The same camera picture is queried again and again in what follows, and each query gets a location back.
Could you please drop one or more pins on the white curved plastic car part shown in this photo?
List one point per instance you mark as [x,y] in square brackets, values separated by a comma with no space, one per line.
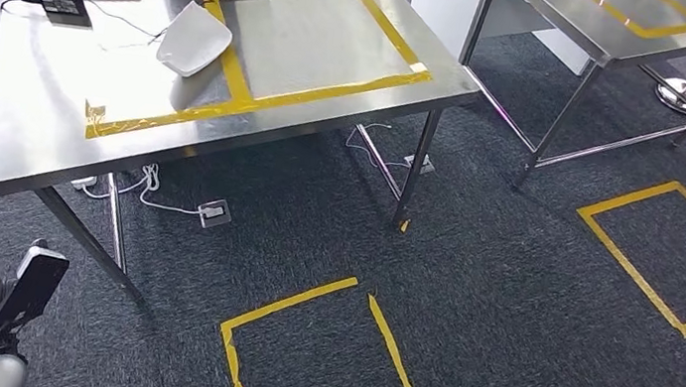
[194,40]

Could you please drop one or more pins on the black power adapter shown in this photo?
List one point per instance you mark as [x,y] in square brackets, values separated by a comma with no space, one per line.
[61,4]

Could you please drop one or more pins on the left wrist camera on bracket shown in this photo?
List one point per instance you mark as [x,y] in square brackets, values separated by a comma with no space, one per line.
[32,287]

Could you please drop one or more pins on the white pillar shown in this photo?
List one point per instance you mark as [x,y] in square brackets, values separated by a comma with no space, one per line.
[440,6]

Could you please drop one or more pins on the small yellow tape piece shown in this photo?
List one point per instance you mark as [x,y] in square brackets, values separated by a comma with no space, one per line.
[404,225]

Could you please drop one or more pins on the yellow floor tape outline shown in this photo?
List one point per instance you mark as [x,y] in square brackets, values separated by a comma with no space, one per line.
[638,270]

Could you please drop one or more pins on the chrome stanchion base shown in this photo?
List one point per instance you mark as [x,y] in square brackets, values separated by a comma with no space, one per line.
[684,96]

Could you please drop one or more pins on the yellow tape square on bench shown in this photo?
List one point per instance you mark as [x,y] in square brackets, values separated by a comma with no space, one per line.
[350,40]
[161,115]

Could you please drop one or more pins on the stainless steel table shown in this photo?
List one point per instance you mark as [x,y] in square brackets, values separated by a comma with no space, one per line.
[603,27]

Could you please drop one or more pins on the yellow floor tape square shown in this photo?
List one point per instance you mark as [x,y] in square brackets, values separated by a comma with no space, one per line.
[241,364]

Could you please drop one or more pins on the silver floor socket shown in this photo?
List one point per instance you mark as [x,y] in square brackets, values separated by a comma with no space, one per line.
[214,213]
[421,162]

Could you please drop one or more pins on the stainless steel workbench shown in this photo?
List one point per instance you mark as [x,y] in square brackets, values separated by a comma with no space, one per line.
[200,67]

